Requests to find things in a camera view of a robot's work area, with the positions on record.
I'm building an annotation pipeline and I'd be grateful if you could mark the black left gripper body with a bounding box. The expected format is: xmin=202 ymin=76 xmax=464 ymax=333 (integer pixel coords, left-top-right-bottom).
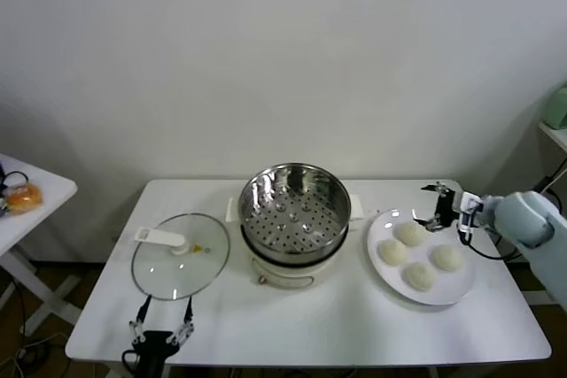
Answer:
xmin=132 ymin=330 xmax=178 ymax=378

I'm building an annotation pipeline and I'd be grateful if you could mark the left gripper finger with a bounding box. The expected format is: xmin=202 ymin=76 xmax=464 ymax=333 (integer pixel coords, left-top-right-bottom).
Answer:
xmin=128 ymin=294 xmax=152 ymax=346
xmin=171 ymin=296 xmax=196 ymax=347

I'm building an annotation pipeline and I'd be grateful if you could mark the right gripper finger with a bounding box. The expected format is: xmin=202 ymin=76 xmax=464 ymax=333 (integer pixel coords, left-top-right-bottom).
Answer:
xmin=412 ymin=213 xmax=444 ymax=232
xmin=420 ymin=181 xmax=448 ymax=197

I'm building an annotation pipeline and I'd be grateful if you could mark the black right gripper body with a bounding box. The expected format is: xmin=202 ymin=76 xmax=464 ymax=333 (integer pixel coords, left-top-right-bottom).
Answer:
xmin=435 ymin=190 xmax=464 ymax=229

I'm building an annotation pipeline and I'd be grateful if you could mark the white steamed baozi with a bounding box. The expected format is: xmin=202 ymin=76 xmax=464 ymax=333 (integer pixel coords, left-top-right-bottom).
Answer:
xmin=376 ymin=238 xmax=408 ymax=267
xmin=430 ymin=243 xmax=465 ymax=273
xmin=401 ymin=261 xmax=439 ymax=293
xmin=393 ymin=221 xmax=429 ymax=247

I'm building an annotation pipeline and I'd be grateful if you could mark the stainless steel steamer basket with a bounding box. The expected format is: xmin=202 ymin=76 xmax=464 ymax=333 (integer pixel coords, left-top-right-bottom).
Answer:
xmin=238 ymin=163 xmax=353 ymax=255

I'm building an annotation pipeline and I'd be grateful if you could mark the white round plate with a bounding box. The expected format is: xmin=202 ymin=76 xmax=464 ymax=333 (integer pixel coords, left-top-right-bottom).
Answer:
xmin=366 ymin=208 xmax=478 ymax=307

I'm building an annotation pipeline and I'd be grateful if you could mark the cream electric cooking pot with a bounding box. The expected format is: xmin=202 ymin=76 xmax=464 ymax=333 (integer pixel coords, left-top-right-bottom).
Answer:
xmin=225 ymin=194 xmax=367 ymax=289

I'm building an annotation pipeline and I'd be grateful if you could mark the white shelf board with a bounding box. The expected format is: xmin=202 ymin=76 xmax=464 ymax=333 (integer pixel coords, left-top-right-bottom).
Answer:
xmin=538 ymin=120 xmax=567 ymax=151

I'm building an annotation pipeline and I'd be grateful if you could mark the pale green appliance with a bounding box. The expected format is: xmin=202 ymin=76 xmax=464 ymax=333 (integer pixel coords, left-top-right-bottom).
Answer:
xmin=540 ymin=83 xmax=567 ymax=130

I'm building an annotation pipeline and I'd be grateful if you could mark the white side table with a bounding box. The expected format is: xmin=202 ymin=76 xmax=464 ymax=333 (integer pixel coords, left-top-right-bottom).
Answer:
xmin=0 ymin=152 xmax=79 ymax=337

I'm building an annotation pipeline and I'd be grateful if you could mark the orange bread in bag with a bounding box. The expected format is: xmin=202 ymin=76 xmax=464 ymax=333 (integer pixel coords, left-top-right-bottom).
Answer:
xmin=4 ymin=182 xmax=44 ymax=216

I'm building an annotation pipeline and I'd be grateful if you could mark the glass lid with white handle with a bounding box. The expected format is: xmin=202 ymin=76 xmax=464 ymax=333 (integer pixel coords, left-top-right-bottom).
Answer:
xmin=130 ymin=212 xmax=231 ymax=302

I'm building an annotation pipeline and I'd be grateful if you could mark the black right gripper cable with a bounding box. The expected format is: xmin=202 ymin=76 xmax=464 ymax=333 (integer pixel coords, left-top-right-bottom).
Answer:
xmin=458 ymin=228 xmax=526 ymax=260

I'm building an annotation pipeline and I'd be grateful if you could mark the black power cable with adapter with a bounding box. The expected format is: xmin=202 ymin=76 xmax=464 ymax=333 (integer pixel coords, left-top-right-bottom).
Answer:
xmin=531 ymin=160 xmax=567 ymax=215

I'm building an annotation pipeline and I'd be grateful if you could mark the white floor cable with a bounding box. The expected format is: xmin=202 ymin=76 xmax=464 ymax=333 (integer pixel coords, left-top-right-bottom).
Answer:
xmin=12 ymin=331 xmax=67 ymax=378

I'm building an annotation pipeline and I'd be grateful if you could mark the black cable loop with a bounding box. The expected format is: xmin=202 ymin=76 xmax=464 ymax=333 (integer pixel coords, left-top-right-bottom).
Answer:
xmin=0 ymin=165 xmax=31 ymax=189

